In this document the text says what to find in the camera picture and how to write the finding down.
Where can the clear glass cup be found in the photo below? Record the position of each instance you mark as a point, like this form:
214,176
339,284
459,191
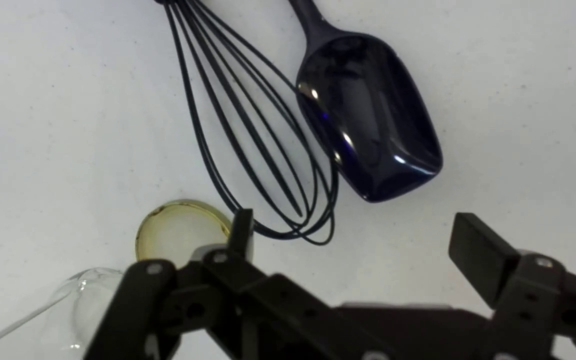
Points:
80,303

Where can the round yellowish lid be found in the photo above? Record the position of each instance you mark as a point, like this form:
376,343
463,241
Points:
179,230

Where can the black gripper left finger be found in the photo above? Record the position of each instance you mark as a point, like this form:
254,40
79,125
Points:
168,307

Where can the dark blue plastic spoon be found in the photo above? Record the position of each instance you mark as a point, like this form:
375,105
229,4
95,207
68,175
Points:
375,126

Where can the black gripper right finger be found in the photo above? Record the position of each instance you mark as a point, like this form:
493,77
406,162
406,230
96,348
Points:
529,292

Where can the white plastic board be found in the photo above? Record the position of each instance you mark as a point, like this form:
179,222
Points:
515,100

